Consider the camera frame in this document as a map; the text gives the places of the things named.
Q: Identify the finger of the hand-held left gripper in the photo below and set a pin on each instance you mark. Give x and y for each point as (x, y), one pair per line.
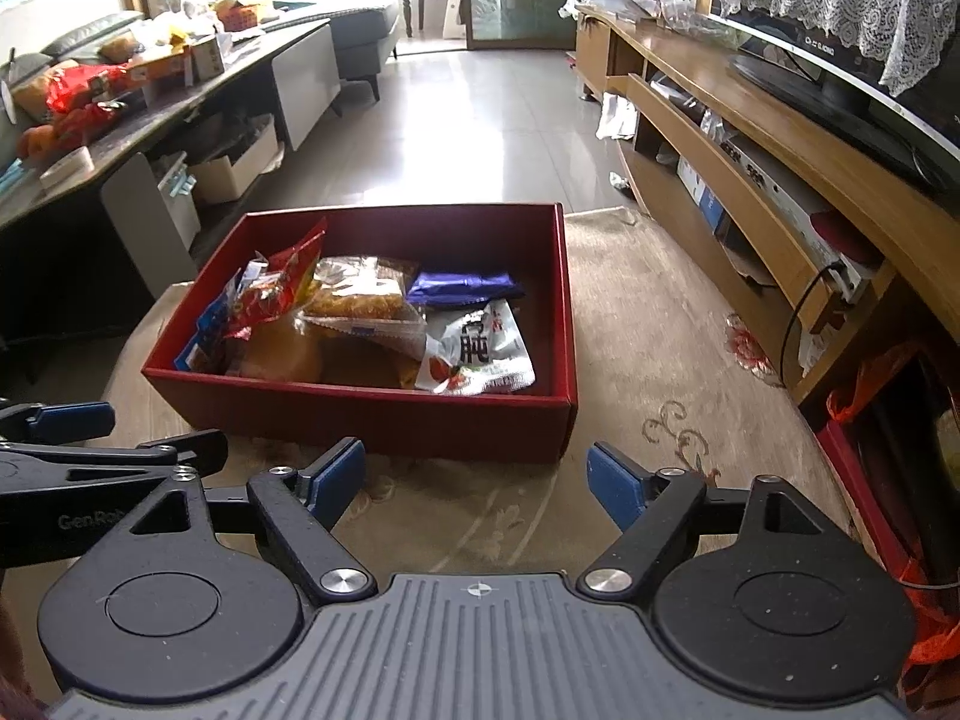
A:
(75, 420)
(187, 454)

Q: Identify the clear packet of fried twists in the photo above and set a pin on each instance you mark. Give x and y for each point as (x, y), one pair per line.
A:
(352, 300)

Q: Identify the dark coffee table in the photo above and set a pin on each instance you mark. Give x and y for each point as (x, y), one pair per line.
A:
(75, 240)

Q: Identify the red plastic bags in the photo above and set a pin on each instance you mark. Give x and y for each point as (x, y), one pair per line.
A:
(94, 86)

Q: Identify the small cardboard box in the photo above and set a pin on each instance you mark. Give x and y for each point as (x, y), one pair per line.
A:
(206, 56)

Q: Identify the white and red snack packet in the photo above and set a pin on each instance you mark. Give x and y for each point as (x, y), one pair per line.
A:
(480, 352)

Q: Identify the white plastic bag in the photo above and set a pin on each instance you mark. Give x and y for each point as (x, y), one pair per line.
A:
(616, 116)

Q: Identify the red cardboard box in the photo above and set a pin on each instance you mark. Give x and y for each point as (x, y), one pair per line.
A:
(360, 420)

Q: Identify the white set-top device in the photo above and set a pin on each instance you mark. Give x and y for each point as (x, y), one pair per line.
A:
(780, 195)

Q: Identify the orange plastic bag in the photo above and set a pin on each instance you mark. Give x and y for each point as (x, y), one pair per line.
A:
(930, 615)

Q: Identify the curved television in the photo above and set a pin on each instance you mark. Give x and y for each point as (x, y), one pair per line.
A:
(862, 90)

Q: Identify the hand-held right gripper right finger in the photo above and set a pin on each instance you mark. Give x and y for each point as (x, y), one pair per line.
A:
(615, 486)

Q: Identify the blue and white box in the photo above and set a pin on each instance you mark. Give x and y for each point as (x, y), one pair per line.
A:
(701, 199)

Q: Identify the purple snack packet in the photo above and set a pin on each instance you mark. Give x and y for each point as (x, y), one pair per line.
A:
(465, 286)

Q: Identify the long red snack packet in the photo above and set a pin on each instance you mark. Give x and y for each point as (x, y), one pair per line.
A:
(274, 292)

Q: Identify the wooden television cabinet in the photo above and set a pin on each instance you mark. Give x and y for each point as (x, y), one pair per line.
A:
(810, 157)

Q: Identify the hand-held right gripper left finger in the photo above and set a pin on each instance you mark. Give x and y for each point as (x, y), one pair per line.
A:
(336, 480)

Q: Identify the open cardboard box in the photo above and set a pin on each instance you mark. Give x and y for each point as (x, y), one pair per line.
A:
(232, 165)

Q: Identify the grey sofa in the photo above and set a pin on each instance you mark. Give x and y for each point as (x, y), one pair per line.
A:
(360, 41)

